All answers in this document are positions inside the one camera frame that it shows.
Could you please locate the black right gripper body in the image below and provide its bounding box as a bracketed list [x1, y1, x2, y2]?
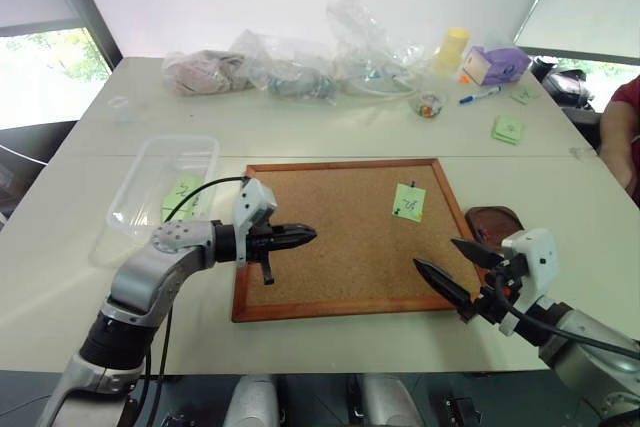
[456, 253, 529, 328]

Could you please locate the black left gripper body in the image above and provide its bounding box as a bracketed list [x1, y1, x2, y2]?
[246, 225, 278, 287]

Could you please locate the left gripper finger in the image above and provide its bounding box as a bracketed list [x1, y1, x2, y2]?
[273, 222, 319, 240]
[273, 234, 319, 251]

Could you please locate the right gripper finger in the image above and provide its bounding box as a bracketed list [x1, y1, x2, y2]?
[450, 237, 505, 270]
[412, 257, 474, 310]

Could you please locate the wood-framed cork board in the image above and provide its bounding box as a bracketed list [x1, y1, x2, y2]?
[231, 158, 489, 324]

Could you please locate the green note with scribble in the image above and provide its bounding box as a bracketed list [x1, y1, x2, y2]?
[160, 174, 204, 213]

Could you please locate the green sticky note pad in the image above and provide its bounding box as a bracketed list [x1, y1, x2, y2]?
[490, 115, 524, 145]

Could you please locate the small clear pin bowl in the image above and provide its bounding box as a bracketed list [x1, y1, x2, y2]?
[409, 90, 449, 120]

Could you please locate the brown wooden tray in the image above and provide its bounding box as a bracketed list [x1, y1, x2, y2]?
[464, 204, 524, 254]

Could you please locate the clear plastic container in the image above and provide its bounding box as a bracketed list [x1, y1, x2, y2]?
[88, 134, 222, 268]

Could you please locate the silver rounded robot leg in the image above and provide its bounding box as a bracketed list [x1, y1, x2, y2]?
[229, 374, 279, 427]
[361, 374, 424, 427]

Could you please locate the plastic bag with grey contents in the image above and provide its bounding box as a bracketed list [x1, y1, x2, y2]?
[231, 29, 342, 104]

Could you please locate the blue whiteboard marker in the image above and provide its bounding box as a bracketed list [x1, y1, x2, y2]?
[459, 85, 504, 106]

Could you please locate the plastic bag with pink contents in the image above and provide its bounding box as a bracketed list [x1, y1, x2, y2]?
[160, 48, 257, 97]

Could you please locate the black office chair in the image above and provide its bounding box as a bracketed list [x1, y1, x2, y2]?
[528, 55, 603, 149]

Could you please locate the purple tissue box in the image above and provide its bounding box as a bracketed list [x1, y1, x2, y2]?
[461, 44, 532, 86]

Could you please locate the person in red shirt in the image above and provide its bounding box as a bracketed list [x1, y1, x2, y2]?
[598, 73, 640, 194]

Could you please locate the small clear plastic cup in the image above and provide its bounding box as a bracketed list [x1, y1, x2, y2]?
[109, 95, 135, 127]

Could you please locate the crumpled clear plastic bag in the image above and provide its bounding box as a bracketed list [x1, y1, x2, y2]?
[326, 0, 427, 99]

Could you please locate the yellow cylindrical container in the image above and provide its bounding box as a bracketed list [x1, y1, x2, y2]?
[430, 26, 473, 76]

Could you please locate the white roller blind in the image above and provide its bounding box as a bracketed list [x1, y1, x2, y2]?
[511, 0, 640, 61]

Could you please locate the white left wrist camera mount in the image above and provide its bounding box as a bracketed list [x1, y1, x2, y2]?
[232, 177, 279, 268]

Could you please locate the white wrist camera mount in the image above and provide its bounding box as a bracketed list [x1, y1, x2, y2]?
[232, 177, 279, 268]
[499, 227, 559, 336]

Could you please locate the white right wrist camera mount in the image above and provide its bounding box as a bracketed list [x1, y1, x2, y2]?
[499, 227, 559, 336]

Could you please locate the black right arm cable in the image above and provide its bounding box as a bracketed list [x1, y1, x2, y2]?
[503, 290, 640, 354]

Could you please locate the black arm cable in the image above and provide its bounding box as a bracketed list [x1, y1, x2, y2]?
[127, 175, 250, 427]
[503, 290, 640, 354]

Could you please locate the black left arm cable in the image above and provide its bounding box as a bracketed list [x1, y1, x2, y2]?
[127, 175, 250, 427]

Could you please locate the dark window frame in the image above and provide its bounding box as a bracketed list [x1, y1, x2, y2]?
[0, 0, 125, 68]

